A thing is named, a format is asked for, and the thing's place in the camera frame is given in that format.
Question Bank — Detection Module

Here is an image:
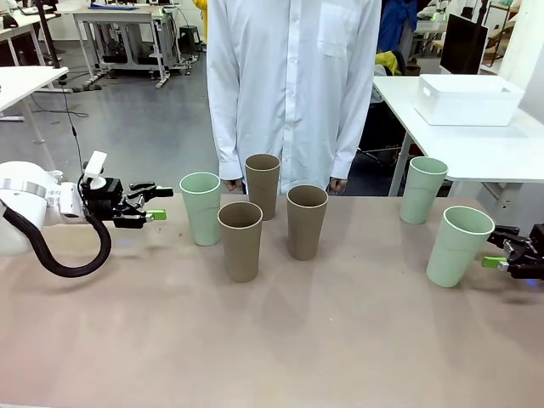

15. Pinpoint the thin black hanging cable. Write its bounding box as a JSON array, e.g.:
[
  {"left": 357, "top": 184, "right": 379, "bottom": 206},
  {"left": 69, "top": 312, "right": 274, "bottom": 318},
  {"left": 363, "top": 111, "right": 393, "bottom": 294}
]
[{"left": 61, "top": 80, "right": 85, "bottom": 173}]

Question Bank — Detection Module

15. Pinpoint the yellow cloth on chair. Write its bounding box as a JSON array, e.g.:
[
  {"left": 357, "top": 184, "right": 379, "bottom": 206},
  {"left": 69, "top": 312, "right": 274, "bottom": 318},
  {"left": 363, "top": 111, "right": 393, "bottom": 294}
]
[{"left": 373, "top": 50, "right": 401, "bottom": 77}]

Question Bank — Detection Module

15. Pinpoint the black stool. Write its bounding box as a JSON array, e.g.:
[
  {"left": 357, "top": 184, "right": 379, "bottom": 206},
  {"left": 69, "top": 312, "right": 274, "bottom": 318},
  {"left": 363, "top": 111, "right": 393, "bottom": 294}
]
[{"left": 177, "top": 25, "right": 201, "bottom": 55}]

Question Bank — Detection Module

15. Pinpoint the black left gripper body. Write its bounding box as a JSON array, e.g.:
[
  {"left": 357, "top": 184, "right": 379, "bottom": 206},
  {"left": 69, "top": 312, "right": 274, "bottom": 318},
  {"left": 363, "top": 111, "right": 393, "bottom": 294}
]
[{"left": 82, "top": 177, "right": 129, "bottom": 221}]

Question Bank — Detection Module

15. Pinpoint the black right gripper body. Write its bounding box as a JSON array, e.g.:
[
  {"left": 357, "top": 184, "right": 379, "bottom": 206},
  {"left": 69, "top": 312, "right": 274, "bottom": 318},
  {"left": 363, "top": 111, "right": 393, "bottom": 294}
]
[{"left": 525, "top": 224, "right": 544, "bottom": 282}]

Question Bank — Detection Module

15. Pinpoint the person's right forearm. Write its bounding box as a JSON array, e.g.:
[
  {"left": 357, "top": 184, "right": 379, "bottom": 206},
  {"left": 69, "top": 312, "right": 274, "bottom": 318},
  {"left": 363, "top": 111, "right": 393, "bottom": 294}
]
[{"left": 214, "top": 97, "right": 247, "bottom": 182}]

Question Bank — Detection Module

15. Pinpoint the white desk in background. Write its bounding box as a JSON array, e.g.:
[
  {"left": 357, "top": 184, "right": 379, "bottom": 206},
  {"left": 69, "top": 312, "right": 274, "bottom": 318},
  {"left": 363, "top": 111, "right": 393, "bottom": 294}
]
[{"left": 0, "top": 11, "right": 57, "bottom": 65}]

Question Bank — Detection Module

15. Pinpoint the grey workshop desk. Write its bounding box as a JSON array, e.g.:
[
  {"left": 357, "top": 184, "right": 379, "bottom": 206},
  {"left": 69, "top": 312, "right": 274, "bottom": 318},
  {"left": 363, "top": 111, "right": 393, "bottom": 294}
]
[{"left": 71, "top": 7, "right": 173, "bottom": 89}]

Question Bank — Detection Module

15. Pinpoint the blue jacket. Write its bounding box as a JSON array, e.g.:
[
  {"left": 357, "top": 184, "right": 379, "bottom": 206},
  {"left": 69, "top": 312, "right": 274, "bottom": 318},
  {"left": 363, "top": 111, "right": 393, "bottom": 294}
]
[{"left": 377, "top": 0, "right": 421, "bottom": 55}]

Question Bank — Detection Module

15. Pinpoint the black corrugated cable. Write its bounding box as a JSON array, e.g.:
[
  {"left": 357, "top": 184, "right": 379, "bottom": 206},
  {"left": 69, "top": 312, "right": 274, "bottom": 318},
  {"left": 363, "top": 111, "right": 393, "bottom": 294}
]
[{"left": 3, "top": 185, "right": 113, "bottom": 279}]

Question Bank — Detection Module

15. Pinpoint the black stand pole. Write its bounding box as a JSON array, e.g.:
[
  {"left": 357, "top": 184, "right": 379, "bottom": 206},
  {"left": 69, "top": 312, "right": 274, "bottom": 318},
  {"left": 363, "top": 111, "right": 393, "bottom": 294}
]
[{"left": 34, "top": 0, "right": 64, "bottom": 70}]

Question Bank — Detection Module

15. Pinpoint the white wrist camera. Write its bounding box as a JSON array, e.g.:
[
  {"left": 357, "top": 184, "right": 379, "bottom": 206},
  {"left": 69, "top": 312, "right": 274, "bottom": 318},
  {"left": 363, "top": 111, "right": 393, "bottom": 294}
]
[{"left": 80, "top": 150, "right": 109, "bottom": 190}]

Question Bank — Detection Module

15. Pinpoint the person's left forearm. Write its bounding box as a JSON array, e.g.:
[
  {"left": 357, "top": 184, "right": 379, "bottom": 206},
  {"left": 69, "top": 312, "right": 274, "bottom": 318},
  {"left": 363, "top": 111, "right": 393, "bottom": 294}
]
[{"left": 330, "top": 97, "right": 369, "bottom": 180}]

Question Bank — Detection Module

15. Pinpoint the light green cup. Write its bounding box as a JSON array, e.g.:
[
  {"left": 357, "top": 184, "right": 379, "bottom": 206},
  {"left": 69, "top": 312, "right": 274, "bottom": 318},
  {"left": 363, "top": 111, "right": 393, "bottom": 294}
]
[
  {"left": 425, "top": 205, "right": 496, "bottom": 289},
  {"left": 178, "top": 171, "right": 223, "bottom": 247},
  {"left": 399, "top": 156, "right": 450, "bottom": 226}
]

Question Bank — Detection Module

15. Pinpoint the brown cup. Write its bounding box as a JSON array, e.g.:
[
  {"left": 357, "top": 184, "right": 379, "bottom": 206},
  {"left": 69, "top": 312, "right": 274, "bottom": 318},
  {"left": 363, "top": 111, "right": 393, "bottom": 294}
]
[
  {"left": 286, "top": 184, "right": 330, "bottom": 262},
  {"left": 244, "top": 153, "right": 282, "bottom": 222},
  {"left": 217, "top": 201, "right": 264, "bottom": 284}
]

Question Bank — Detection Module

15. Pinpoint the white plastic basket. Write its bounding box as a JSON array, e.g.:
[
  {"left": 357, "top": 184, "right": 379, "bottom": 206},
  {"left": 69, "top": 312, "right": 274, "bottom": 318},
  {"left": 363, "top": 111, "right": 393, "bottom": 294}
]
[{"left": 412, "top": 73, "right": 526, "bottom": 128}]

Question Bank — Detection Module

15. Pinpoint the large white side table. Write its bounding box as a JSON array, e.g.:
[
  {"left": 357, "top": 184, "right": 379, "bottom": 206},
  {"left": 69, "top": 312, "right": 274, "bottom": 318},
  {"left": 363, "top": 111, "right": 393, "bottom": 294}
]
[{"left": 371, "top": 75, "right": 544, "bottom": 197}]

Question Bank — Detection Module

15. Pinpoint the small white side table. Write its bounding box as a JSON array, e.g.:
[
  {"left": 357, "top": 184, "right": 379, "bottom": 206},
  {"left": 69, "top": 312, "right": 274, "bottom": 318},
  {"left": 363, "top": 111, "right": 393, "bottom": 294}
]
[{"left": 0, "top": 65, "right": 70, "bottom": 148}]

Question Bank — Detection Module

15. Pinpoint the black computer monitor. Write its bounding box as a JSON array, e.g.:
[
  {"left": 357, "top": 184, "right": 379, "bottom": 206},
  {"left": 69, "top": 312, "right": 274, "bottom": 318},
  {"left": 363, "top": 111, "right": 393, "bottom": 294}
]
[{"left": 439, "top": 12, "right": 490, "bottom": 77}]

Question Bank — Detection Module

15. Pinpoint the person in white coat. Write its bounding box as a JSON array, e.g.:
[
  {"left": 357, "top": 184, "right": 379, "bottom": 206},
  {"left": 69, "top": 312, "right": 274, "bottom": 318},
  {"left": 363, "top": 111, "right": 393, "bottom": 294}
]
[{"left": 206, "top": 0, "right": 383, "bottom": 196}]

